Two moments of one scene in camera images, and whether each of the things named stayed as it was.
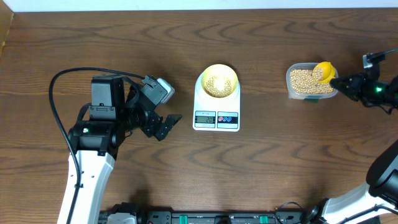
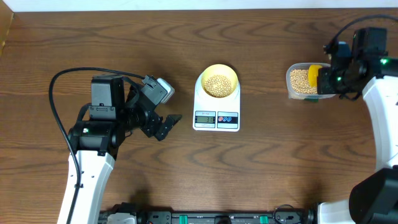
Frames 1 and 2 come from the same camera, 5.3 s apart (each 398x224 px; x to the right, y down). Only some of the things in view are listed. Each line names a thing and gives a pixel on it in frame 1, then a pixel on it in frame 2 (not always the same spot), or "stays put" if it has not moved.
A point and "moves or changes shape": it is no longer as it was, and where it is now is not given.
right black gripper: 357,81 to 323,86
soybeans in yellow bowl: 218,86 stays put
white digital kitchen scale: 216,114 stays put
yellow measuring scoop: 323,72 moves or changes shape
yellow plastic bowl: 219,81 stays put
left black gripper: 151,127 stays put
